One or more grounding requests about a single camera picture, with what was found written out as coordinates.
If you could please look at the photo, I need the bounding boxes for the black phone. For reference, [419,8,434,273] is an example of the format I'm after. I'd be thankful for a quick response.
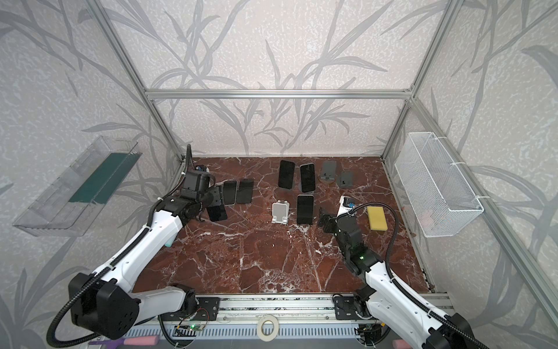
[278,160,296,190]
[235,178,254,204]
[300,163,316,193]

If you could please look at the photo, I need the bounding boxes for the white phone stand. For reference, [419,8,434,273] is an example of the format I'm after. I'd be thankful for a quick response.
[272,201,290,225]

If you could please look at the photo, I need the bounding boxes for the wood ring grey stand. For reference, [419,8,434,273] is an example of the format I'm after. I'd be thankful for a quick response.
[318,160,337,184]

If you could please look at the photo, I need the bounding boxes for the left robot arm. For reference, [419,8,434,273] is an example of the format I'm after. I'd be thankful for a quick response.
[46,168,222,348]

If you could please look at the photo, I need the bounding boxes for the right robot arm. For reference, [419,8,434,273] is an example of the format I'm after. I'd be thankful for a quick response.
[318,204,487,348]

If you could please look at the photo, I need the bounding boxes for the yellow green sponge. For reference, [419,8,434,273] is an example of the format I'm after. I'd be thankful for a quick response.
[366,206,388,232]

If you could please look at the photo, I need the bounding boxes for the purple pink scoop right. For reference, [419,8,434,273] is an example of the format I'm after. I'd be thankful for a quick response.
[392,340,413,349]

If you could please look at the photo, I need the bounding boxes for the white tape roll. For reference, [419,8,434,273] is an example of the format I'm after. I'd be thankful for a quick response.
[257,315,280,343]

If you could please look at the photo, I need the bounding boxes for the purple pink brush left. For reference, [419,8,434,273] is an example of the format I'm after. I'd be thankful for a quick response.
[88,335,160,349]

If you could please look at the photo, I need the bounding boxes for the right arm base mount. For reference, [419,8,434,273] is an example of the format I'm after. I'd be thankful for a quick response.
[332,294,372,321]

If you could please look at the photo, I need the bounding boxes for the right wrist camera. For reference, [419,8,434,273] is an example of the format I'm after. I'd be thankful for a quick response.
[337,196,358,216]

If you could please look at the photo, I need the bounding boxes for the white wire wall basket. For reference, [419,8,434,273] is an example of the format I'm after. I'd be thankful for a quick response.
[395,132,484,238]

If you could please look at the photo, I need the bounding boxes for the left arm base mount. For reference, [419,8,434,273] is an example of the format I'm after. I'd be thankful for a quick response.
[174,297,221,321]

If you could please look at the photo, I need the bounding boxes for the clear plastic wall shelf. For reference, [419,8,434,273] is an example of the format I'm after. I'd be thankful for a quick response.
[13,136,142,237]

